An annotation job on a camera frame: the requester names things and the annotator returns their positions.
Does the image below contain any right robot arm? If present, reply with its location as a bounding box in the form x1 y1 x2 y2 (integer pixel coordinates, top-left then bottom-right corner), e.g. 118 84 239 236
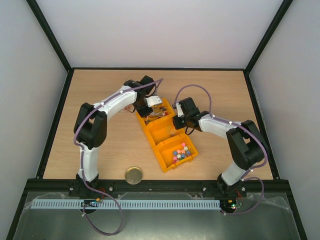
172 97 269 196

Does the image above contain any gold jar lid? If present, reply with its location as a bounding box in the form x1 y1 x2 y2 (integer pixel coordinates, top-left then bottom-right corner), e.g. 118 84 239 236
124 166 144 185

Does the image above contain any yellow star candy bin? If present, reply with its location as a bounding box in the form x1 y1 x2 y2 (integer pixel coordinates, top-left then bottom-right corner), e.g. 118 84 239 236
154 133 199 173

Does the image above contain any yellow lollipop bin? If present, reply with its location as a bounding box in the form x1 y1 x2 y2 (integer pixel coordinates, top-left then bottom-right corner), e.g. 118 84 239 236
135 97 175 129

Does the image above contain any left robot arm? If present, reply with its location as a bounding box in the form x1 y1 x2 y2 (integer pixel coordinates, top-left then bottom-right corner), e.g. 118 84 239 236
73 75 163 195

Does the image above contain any metal scoop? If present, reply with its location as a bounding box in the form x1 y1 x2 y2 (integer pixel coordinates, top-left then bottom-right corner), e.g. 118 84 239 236
146 110 164 122

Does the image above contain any grey slotted cable duct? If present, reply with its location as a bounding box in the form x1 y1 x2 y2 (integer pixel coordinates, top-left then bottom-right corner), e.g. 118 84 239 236
30 199 221 210

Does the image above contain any clear glass jar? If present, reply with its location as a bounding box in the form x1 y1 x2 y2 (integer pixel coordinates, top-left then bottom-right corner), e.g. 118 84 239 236
118 107 129 114

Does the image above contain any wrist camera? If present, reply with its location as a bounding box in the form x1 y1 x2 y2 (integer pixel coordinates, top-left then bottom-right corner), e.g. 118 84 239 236
146 95 163 108
172 102 184 118

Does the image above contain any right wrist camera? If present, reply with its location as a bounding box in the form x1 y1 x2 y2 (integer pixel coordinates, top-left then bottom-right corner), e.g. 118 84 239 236
172 102 184 118

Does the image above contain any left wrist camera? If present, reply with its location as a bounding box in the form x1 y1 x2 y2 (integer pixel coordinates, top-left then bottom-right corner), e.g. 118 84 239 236
146 95 163 108

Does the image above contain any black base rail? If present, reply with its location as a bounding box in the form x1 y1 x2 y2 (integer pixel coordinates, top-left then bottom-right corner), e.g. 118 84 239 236
24 177 291 198

